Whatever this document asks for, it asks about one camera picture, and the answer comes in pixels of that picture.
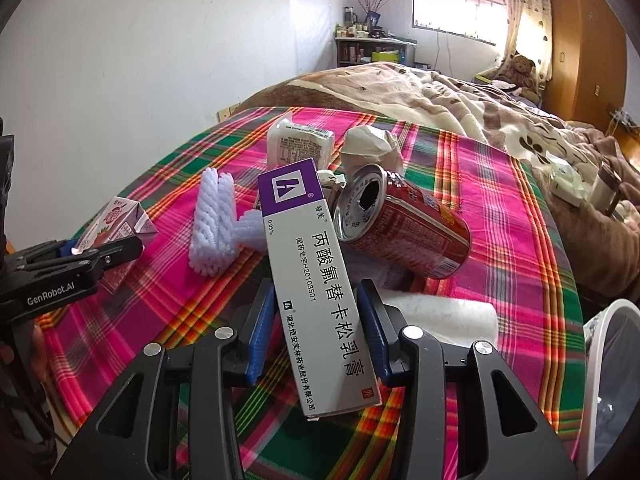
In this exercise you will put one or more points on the pink and green plaid blanket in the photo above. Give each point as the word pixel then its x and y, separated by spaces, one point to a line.
pixel 475 200

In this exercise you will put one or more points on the brown teddy bear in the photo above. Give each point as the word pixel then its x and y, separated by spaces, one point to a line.
pixel 520 67

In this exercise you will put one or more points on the brown floral blanket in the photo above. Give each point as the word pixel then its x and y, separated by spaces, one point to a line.
pixel 450 105

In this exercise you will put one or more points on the brown and white thermos cup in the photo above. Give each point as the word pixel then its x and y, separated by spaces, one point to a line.
pixel 602 185

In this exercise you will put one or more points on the red drink can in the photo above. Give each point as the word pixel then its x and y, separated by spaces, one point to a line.
pixel 415 230

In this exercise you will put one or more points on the patterned curtain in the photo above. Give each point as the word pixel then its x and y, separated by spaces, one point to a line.
pixel 525 5

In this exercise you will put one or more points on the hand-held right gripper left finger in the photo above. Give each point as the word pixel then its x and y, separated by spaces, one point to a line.
pixel 260 332

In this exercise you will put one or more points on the purple and white medicine box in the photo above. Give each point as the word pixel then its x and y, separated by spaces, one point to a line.
pixel 310 270

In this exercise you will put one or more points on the window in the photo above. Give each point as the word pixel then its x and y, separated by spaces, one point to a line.
pixel 450 10

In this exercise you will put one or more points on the wooden wardrobe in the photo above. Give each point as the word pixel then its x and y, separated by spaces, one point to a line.
pixel 585 35

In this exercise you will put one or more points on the white packets on blanket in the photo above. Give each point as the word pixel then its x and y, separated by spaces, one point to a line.
pixel 567 182

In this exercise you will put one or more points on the wall socket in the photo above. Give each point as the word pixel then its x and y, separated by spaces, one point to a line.
pixel 229 111

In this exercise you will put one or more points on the crumpled white wrapper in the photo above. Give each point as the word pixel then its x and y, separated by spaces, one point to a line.
pixel 370 147

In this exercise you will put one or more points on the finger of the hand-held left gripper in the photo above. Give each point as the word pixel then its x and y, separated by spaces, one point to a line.
pixel 117 252
pixel 47 252

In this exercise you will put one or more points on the green book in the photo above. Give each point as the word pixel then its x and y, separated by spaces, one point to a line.
pixel 487 78

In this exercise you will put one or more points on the row of cosmetic bottles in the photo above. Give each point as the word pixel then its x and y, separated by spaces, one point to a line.
pixel 357 27

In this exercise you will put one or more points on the small shelf unit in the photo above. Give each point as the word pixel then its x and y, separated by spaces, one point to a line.
pixel 375 51

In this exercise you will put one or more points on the white trash bin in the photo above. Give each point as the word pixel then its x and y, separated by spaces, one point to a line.
pixel 593 355

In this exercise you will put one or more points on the vase with dry branches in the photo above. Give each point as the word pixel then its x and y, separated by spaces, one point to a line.
pixel 371 19

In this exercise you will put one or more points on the white plastic food packet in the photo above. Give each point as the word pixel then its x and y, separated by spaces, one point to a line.
pixel 300 142

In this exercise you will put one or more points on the white foam net sleeve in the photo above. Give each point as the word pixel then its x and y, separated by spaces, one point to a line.
pixel 212 220

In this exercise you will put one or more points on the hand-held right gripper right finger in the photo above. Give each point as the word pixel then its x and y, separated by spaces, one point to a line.
pixel 372 332

